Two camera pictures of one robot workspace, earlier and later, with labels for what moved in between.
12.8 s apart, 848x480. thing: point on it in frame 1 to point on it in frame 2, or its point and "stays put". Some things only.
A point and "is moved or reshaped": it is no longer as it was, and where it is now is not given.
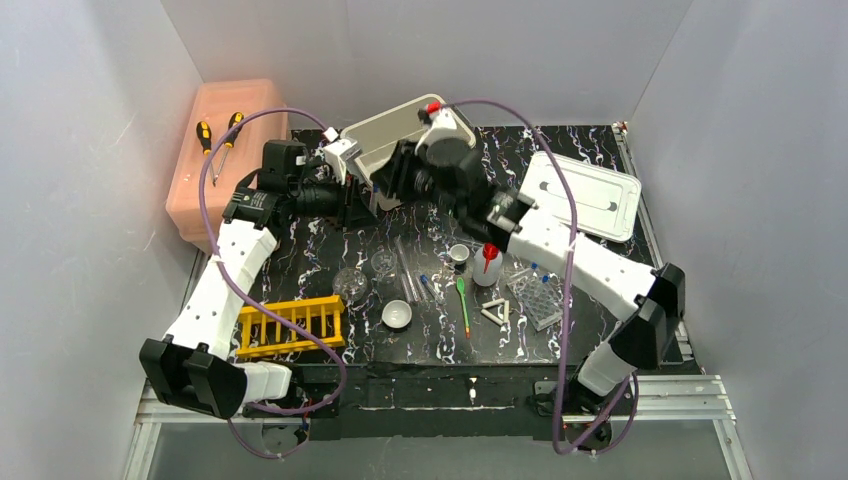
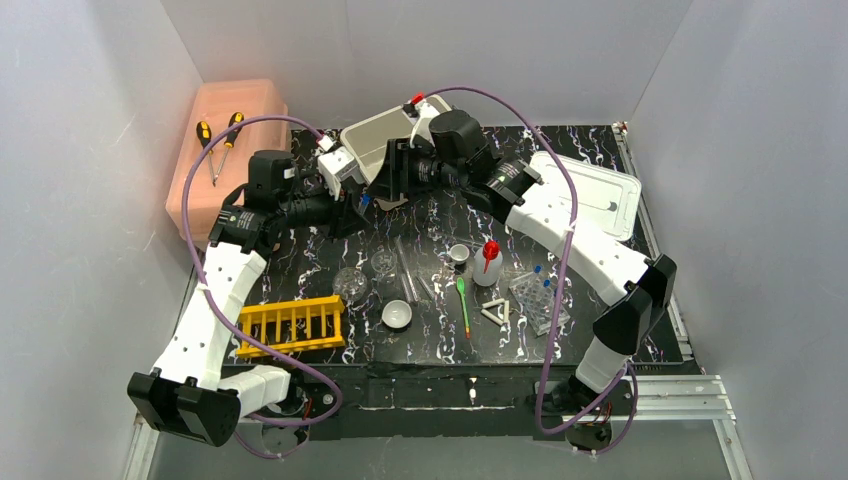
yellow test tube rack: [261, 332] stays put
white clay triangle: [494, 317] stays put
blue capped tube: [425, 280] is moved or reshaped
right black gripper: [395, 180] stays put
